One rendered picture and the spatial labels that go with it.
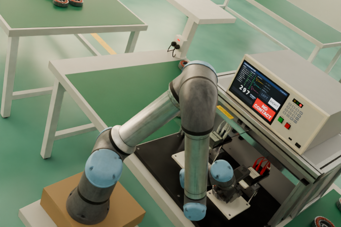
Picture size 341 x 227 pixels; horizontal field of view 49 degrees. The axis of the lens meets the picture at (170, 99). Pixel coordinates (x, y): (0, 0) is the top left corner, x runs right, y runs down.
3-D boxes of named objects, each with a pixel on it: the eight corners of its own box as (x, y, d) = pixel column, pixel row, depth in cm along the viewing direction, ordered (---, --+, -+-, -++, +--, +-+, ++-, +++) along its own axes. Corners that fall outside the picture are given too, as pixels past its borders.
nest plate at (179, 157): (191, 179, 168) (192, 177, 167) (171, 156, 176) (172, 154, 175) (212, 169, 178) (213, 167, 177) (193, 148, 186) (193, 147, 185)
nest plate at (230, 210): (228, 220, 156) (230, 218, 155) (205, 193, 163) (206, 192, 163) (249, 207, 166) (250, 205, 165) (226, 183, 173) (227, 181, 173)
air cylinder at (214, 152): (213, 161, 183) (217, 153, 180) (203, 151, 187) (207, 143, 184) (219, 158, 186) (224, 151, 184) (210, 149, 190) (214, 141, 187)
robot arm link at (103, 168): (72, 195, 120) (83, 166, 113) (84, 167, 132) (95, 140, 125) (107, 207, 122) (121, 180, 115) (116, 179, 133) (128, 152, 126)
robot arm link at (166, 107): (80, 161, 129) (200, 69, 106) (92, 136, 141) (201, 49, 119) (106, 182, 132) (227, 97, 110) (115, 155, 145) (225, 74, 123)
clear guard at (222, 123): (206, 154, 147) (212, 144, 144) (169, 117, 160) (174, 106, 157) (253, 136, 169) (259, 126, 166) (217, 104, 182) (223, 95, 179)
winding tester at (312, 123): (300, 155, 149) (328, 116, 138) (225, 91, 172) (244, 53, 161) (340, 133, 175) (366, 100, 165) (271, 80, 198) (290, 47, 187)
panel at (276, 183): (292, 215, 171) (328, 171, 155) (198, 124, 204) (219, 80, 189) (293, 214, 171) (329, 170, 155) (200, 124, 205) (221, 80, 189)
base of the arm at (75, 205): (76, 230, 122) (84, 211, 117) (59, 195, 130) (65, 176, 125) (115, 217, 132) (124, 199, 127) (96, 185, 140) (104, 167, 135)
